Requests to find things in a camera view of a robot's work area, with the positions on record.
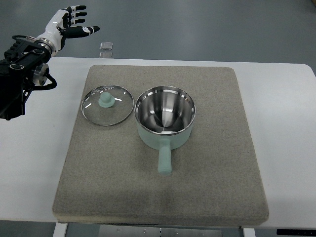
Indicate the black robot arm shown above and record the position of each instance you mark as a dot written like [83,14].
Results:
[24,69]

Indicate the glass lid green knob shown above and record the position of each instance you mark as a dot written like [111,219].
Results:
[107,105]

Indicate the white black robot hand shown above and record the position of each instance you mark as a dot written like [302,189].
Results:
[65,24]

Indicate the mint green saucepan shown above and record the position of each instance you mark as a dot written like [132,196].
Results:
[165,116]

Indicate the black control panel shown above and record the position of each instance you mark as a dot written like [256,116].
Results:
[296,232]

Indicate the metal table bracket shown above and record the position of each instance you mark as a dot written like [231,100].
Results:
[138,231]

